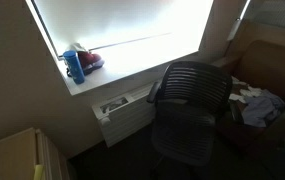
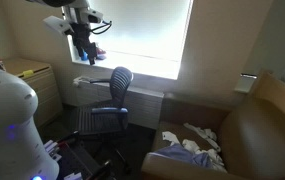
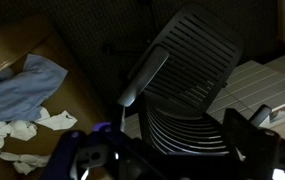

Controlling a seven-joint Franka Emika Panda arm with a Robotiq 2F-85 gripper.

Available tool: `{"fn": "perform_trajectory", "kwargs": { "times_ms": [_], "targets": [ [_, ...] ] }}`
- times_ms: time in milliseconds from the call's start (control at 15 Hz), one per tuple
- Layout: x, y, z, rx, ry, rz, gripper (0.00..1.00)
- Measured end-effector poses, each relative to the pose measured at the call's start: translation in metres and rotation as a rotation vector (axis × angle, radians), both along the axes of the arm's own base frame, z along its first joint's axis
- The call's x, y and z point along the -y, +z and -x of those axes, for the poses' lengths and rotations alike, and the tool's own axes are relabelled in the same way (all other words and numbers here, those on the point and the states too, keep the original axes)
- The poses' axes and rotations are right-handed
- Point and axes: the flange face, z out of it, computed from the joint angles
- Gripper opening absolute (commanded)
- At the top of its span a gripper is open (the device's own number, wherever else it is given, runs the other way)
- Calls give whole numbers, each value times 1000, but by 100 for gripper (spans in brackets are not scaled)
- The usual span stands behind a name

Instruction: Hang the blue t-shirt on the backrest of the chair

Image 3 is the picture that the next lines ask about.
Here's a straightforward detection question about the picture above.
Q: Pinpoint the white crumpled cloth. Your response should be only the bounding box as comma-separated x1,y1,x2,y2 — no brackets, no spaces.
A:
0,106,79,150
0,149,52,176

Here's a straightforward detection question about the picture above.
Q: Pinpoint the white slatted wall heater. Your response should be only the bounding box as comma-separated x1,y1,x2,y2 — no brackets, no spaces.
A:
121,49,285,140

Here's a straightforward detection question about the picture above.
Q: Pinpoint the black mesh office chair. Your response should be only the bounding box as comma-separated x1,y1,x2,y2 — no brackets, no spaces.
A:
101,0,245,158

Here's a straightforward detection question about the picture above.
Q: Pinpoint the blue t-shirt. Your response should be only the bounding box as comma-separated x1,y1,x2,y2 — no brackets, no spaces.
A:
0,53,69,136

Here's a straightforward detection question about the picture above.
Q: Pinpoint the brown cardboard box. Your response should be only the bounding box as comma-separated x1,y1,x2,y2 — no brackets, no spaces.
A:
0,14,116,180

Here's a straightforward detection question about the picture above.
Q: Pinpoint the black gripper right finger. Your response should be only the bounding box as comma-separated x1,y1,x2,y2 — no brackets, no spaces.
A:
221,107,281,180

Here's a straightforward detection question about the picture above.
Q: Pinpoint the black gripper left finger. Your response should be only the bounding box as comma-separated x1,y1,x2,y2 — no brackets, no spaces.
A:
42,121,117,180

